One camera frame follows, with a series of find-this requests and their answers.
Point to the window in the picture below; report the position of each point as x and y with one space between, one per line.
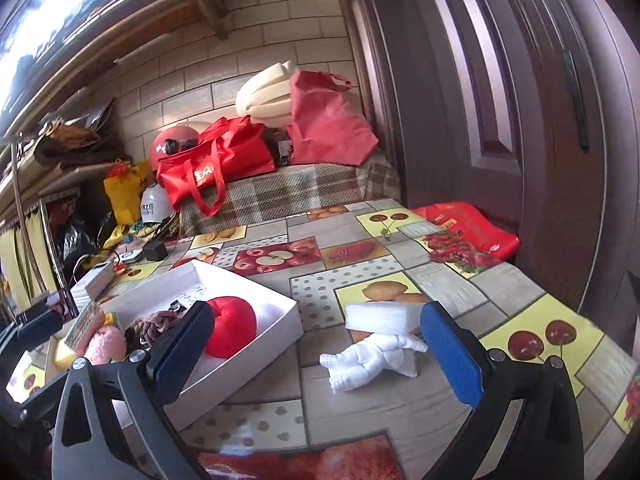
30 35

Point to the red plush apple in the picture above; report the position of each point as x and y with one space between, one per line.
235 327

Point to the flat red plastic bag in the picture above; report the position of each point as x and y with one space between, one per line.
465 225

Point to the pink plush toy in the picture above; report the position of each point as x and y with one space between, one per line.
107 345

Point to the white cloth doll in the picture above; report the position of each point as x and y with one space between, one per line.
370 360

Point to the white round device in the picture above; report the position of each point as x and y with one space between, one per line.
131 256

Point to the rolled white foam sheets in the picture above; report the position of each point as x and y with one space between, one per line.
265 92

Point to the brown panelled door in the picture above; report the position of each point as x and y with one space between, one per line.
475 110

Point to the red helmet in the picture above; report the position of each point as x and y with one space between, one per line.
170 142

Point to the brown cardboard pile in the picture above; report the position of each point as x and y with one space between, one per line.
75 145

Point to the metal rack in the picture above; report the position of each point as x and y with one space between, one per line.
17 180

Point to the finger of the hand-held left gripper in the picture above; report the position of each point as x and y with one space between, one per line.
40 324

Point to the yellow sponge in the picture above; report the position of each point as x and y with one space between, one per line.
62 357

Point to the yellow curtain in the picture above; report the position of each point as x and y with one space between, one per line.
30 260

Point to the yellow cloth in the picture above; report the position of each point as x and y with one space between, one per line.
120 234

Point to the fruit print tablecloth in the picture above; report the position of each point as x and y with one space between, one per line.
350 270

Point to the yellow bag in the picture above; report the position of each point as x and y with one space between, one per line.
122 195

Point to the red tote bag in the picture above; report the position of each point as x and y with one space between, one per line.
235 155

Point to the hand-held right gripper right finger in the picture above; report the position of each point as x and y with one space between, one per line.
452 355

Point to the white tissue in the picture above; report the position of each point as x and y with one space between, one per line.
385 316

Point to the white helmet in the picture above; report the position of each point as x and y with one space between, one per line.
152 205

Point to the black power adapter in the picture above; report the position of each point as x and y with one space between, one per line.
154 251

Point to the white power bank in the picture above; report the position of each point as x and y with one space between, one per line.
95 280

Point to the striped sponge block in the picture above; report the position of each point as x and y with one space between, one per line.
85 325

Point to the red nonwoven bag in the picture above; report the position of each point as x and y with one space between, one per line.
330 125

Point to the white cardboard box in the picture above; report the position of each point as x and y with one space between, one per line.
270 305

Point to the plaid cloth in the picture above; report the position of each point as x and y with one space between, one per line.
300 185

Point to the black plastic bag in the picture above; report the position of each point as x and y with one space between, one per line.
80 240

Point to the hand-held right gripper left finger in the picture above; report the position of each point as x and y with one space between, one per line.
182 345

